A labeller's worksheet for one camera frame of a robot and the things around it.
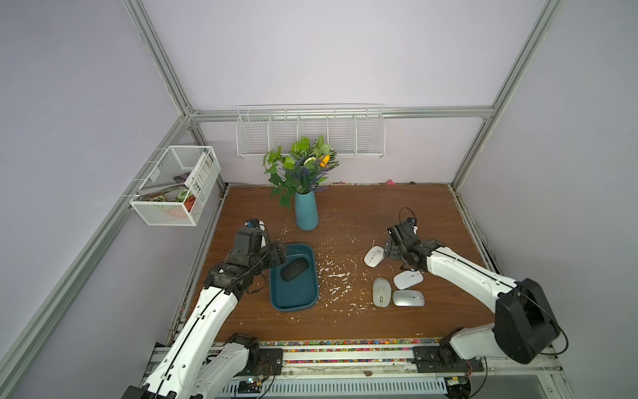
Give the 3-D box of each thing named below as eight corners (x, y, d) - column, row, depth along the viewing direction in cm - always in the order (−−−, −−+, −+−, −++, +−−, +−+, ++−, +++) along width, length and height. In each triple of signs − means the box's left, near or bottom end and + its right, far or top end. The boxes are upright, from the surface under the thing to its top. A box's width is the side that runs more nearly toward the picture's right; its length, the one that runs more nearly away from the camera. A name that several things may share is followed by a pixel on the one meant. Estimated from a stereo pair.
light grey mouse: (373, 307, 86) (375, 304, 83) (370, 280, 92) (371, 277, 89) (392, 307, 86) (394, 304, 83) (388, 280, 92) (389, 277, 89)
